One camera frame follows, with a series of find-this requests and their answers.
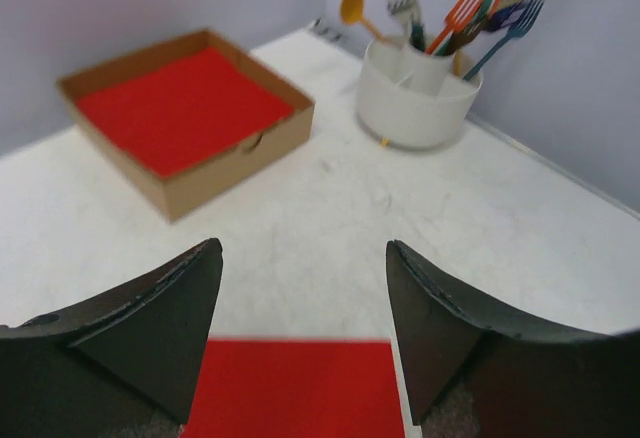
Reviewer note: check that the white utensil holder cup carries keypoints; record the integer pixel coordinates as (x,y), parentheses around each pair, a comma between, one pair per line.
(412,99)

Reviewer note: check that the blue plastic fork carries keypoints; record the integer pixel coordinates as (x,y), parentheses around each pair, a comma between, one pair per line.
(516,30)

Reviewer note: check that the red napkin stack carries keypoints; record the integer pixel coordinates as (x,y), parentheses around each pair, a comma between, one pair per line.
(185,112)

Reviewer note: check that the red paper napkin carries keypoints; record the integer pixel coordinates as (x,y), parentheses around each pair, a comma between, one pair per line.
(297,388)

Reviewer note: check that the brown cardboard box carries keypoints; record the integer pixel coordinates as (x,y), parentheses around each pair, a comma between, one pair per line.
(180,194)

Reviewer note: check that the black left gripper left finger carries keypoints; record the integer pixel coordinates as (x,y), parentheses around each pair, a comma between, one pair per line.
(124,363)

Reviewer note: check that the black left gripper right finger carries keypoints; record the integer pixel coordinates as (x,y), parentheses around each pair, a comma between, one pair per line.
(474,366)

